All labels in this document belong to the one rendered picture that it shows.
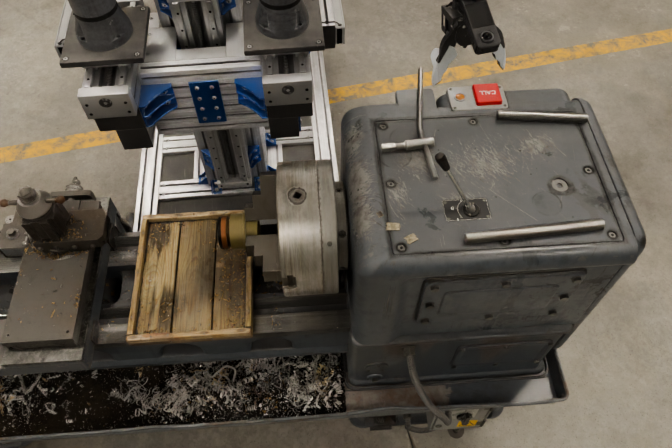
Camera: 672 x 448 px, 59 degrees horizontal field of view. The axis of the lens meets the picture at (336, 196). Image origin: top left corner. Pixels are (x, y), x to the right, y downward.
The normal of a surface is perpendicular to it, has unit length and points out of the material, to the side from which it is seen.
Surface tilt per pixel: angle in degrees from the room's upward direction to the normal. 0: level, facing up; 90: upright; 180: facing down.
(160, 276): 0
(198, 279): 0
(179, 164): 0
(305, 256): 54
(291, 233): 36
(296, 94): 90
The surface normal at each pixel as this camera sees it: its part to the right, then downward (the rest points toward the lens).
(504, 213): 0.00, -0.57
